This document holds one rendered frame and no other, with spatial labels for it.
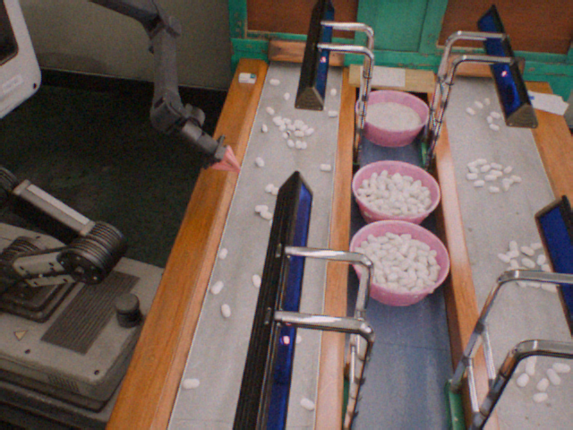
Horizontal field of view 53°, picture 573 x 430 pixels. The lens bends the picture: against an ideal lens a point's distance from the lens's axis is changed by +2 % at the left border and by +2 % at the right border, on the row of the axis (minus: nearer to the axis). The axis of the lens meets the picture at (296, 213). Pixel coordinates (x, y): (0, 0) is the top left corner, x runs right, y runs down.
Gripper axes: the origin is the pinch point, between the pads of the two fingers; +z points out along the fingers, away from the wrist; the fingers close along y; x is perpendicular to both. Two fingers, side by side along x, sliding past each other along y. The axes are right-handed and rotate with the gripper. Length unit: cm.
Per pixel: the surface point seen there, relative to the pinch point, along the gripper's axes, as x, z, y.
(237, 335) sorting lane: 4.3, 14.8, -46.7
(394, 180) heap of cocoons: -21, 44, 18
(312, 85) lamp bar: -31.4, -0.8, 7.6
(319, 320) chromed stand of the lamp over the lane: -37, 5, -68
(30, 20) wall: 130, -88, 169
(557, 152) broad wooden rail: -56, 83, 38
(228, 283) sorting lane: 7.6, 10.6, -31.4
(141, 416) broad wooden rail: 12, 2, -70
